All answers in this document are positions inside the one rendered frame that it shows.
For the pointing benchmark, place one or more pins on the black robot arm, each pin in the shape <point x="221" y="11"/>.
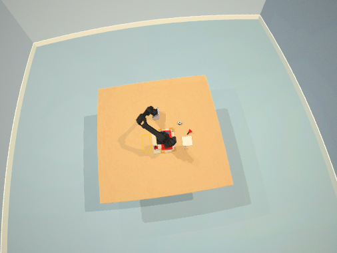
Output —
<point x="161" y="136"/>

